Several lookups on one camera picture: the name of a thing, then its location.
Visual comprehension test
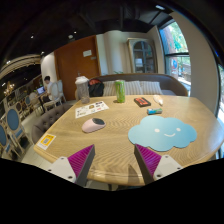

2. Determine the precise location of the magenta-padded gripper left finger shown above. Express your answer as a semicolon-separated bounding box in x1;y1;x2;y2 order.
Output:
46;143;96;188

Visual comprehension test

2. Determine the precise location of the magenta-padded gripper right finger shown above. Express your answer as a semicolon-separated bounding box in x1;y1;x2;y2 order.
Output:
133;143;184;186

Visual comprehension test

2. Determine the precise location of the pink computer mouse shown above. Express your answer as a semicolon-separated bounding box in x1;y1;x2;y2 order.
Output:
81;117;107;134

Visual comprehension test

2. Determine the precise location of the blue cloud-shaped mouse pad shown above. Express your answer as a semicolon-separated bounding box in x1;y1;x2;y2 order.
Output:
127;115;198;153

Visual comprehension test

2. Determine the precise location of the yellow square table sticker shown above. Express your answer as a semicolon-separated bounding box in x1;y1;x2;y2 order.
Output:
36;133;57;151

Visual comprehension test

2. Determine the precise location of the small teal pack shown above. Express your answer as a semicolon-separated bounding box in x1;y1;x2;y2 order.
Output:
146;107;163;116

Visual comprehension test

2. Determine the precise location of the grey tufted sofa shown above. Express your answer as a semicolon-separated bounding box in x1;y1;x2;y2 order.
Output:
30;103;73;145

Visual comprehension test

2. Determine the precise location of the white sticker sheet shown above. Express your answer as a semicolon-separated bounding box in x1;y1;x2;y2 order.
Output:
74;100;110;119

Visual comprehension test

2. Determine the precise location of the black and red box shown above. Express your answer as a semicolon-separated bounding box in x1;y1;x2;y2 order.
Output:
133;96;152;108

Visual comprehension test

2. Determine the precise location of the cream white packet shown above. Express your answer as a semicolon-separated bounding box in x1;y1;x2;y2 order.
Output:
152;94;164;107

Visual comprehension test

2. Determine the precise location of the clear shaker bottle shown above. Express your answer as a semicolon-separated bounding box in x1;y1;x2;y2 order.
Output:
74;75;91;105

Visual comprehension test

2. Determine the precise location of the white chair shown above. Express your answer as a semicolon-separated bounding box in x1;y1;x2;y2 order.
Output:
43;79;67;111

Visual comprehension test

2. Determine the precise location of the striped cushion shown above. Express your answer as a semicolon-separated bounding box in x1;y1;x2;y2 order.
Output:
102;80;144;97
139;80;164;96

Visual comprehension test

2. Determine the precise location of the black backpack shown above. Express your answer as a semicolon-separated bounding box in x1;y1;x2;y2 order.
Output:
87;78;105;98

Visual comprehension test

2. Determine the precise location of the green drink can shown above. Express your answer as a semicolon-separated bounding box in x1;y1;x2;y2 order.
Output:
114;79;127;104

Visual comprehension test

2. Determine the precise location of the blue-backed chairs group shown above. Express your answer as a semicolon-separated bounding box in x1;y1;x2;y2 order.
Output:
0;94;36;161

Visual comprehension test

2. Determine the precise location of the person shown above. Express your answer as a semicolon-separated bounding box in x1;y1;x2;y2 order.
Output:
42;75;56;103

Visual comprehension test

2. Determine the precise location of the brown wooden door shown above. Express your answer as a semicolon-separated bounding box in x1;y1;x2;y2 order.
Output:
53;35;102;102

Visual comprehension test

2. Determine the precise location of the arched glass cabinet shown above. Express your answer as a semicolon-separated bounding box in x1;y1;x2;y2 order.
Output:
126;37;158;75

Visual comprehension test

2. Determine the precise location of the large framed window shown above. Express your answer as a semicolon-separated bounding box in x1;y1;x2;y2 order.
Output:
158;20;192;98

